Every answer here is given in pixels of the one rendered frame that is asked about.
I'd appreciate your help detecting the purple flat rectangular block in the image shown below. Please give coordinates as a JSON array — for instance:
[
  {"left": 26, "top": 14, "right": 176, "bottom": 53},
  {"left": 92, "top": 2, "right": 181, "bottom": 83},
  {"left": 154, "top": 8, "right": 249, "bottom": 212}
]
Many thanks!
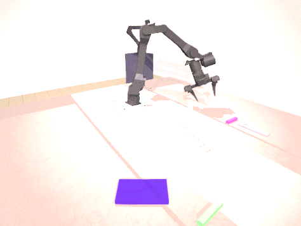
[{"left": 115, "top": 179, "right": 169, "bottom": 204}]

